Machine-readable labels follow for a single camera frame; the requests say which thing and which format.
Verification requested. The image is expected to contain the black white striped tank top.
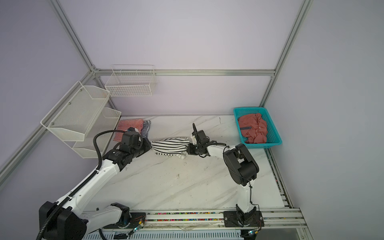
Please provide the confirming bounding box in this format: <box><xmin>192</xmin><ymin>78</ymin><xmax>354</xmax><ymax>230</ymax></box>
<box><xmin>151</xmin><ymin>137</ymin><xmax>190</xmax><ymax>160</ymax></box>

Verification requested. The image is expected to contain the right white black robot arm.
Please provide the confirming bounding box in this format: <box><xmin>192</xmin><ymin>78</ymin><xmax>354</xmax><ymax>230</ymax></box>
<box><xmin>187</xmin><ymin>124</ymin><xmax>260</xmax><ymax>226</ymax></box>

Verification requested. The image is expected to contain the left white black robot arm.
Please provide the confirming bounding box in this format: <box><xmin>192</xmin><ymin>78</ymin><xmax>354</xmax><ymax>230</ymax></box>
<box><xmin>37</xmin><ymin>129</ymin><xmax>151</xmax><ymax>240</ymax></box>

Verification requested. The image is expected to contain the dusty red tank top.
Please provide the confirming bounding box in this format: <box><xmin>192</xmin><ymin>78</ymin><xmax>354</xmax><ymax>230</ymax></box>
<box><xmin>238</xmin><ymin>113</ymin><xmax>268</xmax><ymax>144</ymax></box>

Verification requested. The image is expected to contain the red white striped folded top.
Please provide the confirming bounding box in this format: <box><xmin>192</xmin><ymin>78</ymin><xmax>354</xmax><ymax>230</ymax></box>
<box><xmin>113</xmin><ymin>119</ymin><xmax>144</xmax><ymax>142</ymax></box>

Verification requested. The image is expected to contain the blue white striped folded top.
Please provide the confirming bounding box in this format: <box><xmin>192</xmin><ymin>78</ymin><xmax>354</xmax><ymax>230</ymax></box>
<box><xmin>141</xmin><ymin>120</ymin><xmax>151</xmax><ymax>138</ymax></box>

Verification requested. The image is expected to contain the lower white mesh shelf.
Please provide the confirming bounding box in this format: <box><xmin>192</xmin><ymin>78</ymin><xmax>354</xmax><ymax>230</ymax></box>
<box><xmin>64</xmin><ymin>107</ymin><xmax>122</xmax><ymax>159</ymax></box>

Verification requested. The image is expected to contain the teal plastic basket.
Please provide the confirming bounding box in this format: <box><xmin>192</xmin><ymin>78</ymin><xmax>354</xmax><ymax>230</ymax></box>
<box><xmin>233</xmin><ymin>107</ymin><xmax>283</xmax><ymax>149</ymax></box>

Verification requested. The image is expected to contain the white wire wall basket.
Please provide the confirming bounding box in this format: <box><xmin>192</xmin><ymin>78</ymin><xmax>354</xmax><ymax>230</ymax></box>
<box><xmin>105</xmin><ymin>65</ymin><xmax>157</xmax><ymax>97</ymax></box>

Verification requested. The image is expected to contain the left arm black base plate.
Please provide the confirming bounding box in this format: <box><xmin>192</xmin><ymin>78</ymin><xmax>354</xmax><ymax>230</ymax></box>
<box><xmin>104</xmin><ymin>212</ymin><xmax>147</xmax><ymax>229</ymax></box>

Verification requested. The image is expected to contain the left black corrugated cable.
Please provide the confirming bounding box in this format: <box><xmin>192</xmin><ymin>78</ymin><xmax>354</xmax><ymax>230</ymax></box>
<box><xmin>35</xmin><ymin>129</ymin><xmax>127</xmax><ymax>240</ymax></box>

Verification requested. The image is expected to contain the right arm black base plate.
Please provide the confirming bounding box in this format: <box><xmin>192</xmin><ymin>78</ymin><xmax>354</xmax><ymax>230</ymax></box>
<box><xmin>223</xmin><ymin>210</ymin><xmax>265</xmax><ymax>228</ymax></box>

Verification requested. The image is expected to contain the aluminium enclosure frame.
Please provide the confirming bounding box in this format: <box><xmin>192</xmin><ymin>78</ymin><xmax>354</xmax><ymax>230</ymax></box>
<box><xmin>1</xmin><ymin>1</ymin><xmax>313</xmax><ymax>189</ymax></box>

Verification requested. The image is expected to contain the aluminium mounting rail frame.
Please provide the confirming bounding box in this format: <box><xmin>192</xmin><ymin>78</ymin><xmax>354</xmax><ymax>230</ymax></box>
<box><xmin>87</xmin><ymin>150</ymin><xmax>312</xmax><ymax>240</ymax></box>

